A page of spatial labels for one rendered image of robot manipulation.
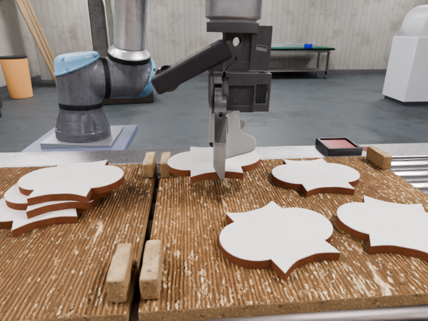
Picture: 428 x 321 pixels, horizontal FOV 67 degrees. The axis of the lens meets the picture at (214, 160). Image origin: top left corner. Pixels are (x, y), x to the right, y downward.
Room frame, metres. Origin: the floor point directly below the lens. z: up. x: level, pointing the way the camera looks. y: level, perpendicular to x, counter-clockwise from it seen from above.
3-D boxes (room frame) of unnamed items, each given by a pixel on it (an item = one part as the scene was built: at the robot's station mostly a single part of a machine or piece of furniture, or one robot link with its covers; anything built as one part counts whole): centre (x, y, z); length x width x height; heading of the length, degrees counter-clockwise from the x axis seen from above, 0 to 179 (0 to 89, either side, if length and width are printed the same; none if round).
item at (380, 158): (0.56, -0.30, 0.95); 0.06 x 0.02 x 0.03; 5
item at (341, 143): (0.69, -0.28, 0.92); 0.06 x 0.06 x 0.01; 4
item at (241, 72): (0.47, -0.03, 1.12); 0.09 x 0.08 x 0.12; 94
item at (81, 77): (0.92, 0.37, 1.05); 0.13 x 0.12 x 0.14; 118
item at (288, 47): (8.52, -1.73, 0.42); 2.35 x 0.93 x 0.85; 94
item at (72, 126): (0.91, 0.38, 0.93); 0.15 x 0.15 x 0.10
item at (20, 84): (6.00, 3.56, 0.36); 0.45 x 0.45 x 0.71
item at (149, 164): (0.52, 0.11, 0.95); 0.06 x 0.02 x 0.03; 5
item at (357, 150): (0.69, -0.28, 0.92); 0.08 x 0.08 x 0.02; 4
